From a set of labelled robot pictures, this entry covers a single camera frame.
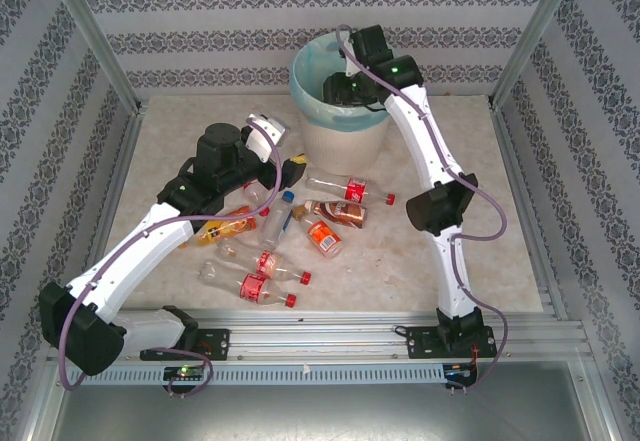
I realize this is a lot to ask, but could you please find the small clear plastic bottle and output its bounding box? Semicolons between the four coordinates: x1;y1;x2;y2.
242;179;267;206

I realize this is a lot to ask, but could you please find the clear bottle blue cap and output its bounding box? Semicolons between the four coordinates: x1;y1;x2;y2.
257;189;296;251

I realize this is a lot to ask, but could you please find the clear bottle red label red cap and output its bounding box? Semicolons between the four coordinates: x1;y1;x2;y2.
305;173;397;207
214;241;313;285
198;259;299;310

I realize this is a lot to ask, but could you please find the brown bottle copper label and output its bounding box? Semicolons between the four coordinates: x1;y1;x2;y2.
291;199;370;231

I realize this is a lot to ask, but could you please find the bottle with orange label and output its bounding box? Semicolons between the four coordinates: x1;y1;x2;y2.
305;218;345;259

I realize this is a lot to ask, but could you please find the orange juice bottle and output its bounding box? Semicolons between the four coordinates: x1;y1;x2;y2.
180;204;271;251

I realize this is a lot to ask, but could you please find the cream plastic bin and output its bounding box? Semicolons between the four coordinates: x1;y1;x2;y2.
298;108;391;177

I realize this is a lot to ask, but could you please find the white bin with blue liner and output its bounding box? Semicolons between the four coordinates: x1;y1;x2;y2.
289;28;394;135

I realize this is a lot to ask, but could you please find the small circuit board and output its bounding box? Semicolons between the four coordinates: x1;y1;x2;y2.
163;364;207;381
443;362;480;380

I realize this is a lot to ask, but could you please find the grey metal sheet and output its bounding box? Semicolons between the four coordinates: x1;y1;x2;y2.
29;360;624;441

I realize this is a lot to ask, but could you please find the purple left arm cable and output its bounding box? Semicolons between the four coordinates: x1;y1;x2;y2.
57;118;281;400

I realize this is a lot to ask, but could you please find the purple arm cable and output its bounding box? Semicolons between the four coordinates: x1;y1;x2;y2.
335;23;511;395
57;118;281;400

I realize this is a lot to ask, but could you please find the aluminium side rail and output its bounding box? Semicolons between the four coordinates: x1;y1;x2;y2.
69;105;146;325
489;103;569;320

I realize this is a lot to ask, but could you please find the aluminium frame post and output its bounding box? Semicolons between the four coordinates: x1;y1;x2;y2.
489;0;589;107
39;0;146;115

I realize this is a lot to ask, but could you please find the long aluminium base rail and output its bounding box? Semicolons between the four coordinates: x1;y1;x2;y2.
47;310;589;362

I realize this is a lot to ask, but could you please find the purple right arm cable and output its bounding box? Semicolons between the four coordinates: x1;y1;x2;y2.
335;23;511;395

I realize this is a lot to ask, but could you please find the white slotted cable duct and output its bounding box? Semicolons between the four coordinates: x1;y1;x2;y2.
64;360;449;387

